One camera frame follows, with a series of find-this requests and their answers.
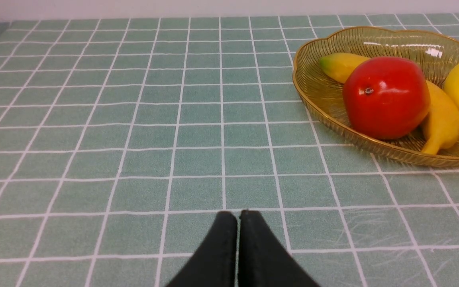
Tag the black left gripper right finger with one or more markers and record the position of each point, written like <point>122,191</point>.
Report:
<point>263,261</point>

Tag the yellow banana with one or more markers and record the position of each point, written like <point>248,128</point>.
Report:
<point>440,127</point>

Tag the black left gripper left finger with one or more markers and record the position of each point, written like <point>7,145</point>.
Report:
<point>213,262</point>

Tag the green checkered tablecloth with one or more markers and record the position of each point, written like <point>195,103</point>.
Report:
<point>120,139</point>

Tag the red apple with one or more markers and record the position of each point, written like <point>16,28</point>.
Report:
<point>386,97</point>

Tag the amber ribbed glass fruit bowl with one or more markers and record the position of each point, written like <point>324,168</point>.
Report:
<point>435,53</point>

